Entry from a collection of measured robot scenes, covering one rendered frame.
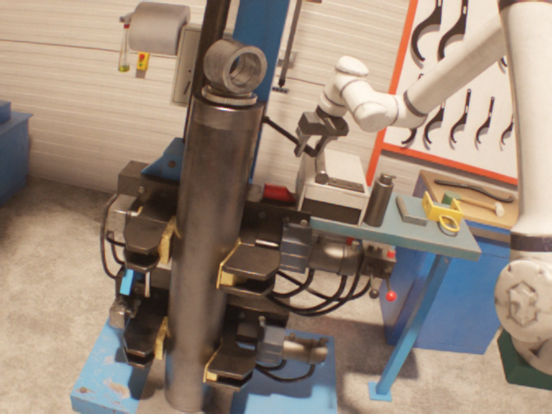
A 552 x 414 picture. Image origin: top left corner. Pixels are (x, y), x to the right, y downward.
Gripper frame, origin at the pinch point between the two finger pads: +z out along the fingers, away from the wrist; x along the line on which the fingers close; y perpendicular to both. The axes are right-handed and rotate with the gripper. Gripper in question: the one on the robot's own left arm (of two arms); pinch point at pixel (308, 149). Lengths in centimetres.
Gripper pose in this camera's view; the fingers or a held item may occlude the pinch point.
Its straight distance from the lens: 148.9
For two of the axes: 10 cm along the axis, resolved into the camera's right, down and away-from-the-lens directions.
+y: -3.1, -7.8, 5.5
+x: -8.9, 0.3, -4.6
